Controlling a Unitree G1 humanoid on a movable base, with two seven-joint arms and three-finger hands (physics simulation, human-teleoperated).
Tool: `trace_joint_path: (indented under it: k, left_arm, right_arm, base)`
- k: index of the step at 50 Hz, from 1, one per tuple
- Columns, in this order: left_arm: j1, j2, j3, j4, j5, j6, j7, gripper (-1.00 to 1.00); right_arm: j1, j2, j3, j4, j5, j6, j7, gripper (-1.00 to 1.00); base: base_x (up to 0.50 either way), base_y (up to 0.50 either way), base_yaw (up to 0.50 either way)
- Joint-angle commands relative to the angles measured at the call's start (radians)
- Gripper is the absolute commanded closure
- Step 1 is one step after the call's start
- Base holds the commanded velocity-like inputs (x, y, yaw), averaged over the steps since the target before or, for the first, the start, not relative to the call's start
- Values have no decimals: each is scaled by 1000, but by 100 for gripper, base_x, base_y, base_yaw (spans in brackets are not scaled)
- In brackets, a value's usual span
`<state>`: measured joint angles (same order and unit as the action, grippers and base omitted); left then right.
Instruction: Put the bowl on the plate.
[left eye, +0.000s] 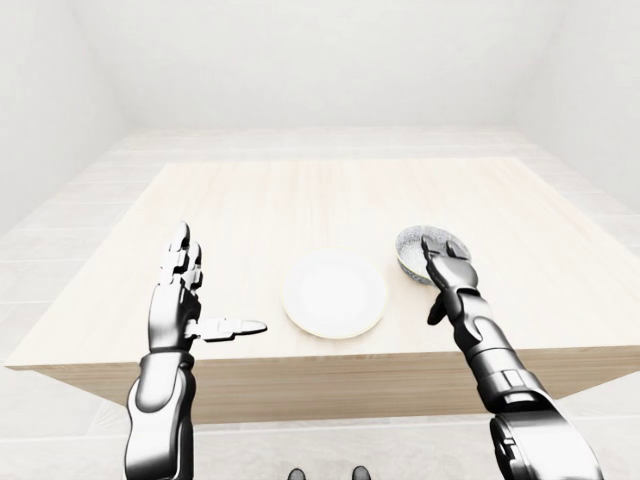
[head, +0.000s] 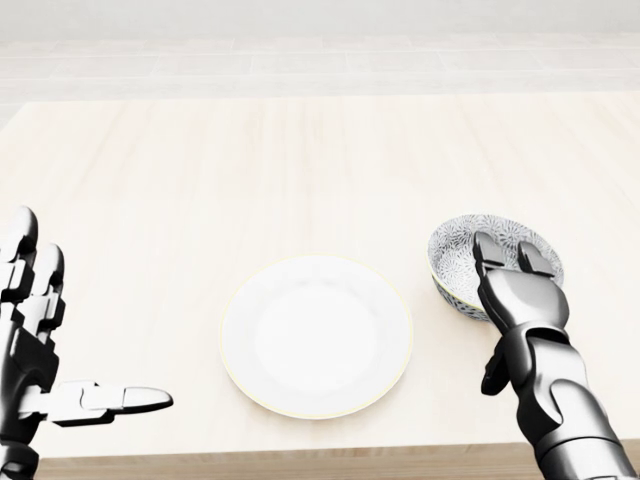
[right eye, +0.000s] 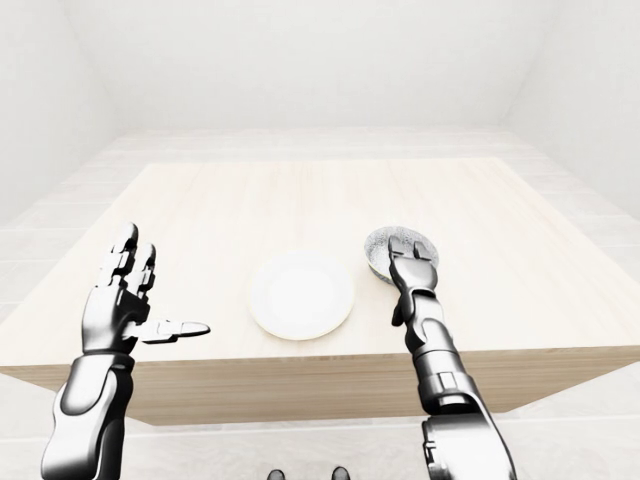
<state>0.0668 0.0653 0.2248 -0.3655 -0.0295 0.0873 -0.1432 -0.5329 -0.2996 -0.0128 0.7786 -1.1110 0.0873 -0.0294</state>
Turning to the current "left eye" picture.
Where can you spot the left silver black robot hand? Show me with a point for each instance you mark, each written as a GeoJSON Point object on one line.
{"type": "Point", "coordinates": [167, 315]}

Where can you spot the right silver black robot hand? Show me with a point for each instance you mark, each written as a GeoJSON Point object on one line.
{"type": "Point", "coordinates": [452, 275]}

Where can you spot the black patterned bowl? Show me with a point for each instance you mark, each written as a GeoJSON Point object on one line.
{"type": "Point", "coordinates": [411, 250]}

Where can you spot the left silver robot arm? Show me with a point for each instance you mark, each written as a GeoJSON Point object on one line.
{"type": "Point", "coordinates": [157, 415]}

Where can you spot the white plate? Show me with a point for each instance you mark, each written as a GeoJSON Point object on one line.
{"type": "Point", "coordinates": [335, 293]}

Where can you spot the small dark rounded shape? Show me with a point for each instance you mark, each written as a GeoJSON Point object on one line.
{"type": "Point", "coordinates": [297, 474]}
{"type": "Point", "coordinates": [360, 473]}

